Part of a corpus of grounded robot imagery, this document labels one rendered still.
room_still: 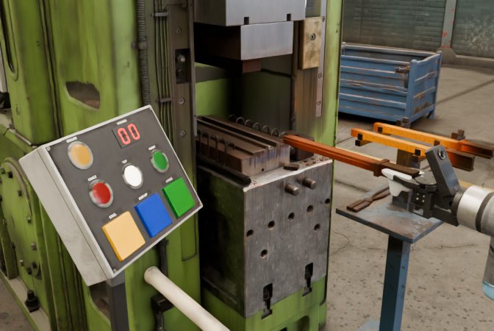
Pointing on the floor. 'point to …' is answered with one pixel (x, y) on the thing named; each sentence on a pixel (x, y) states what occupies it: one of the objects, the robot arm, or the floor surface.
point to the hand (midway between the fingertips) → (389, 168)
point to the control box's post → (117, 302)
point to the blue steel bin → (388, 82)
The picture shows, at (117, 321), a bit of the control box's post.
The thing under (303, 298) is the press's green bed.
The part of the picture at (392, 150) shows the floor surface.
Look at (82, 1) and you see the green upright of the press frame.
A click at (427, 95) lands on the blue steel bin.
